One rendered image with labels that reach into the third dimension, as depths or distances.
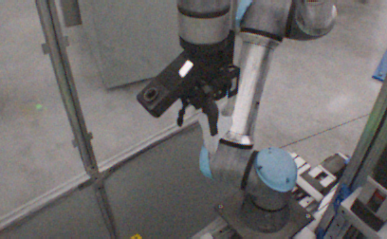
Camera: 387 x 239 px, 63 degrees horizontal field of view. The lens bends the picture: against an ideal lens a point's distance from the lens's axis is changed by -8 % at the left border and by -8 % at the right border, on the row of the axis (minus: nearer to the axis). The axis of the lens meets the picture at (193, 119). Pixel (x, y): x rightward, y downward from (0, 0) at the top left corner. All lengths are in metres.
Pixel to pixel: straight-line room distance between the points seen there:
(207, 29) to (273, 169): 0.49
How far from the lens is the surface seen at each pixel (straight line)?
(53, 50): 0.92
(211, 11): 0.46
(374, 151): 0.86
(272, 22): 0.87
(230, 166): 0.89
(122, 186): 1.36
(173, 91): 0.49
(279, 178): 0.86
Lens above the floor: 1.92
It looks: 42 degrees down
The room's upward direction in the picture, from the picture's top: straight up
